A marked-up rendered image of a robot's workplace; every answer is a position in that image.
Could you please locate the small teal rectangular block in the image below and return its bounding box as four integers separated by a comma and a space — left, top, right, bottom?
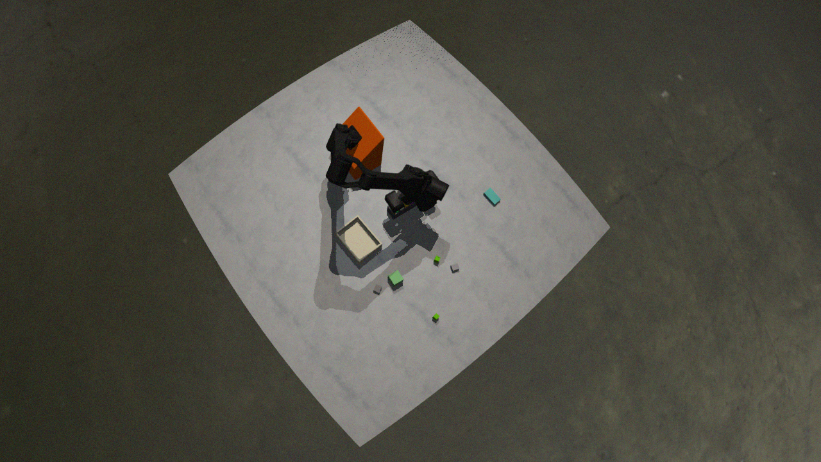
483, 188, 501, 206

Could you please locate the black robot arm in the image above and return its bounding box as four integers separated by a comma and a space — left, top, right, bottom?
326, 123, 449, 212

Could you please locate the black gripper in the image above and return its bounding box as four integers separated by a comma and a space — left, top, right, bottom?
384, 170, 438, 212

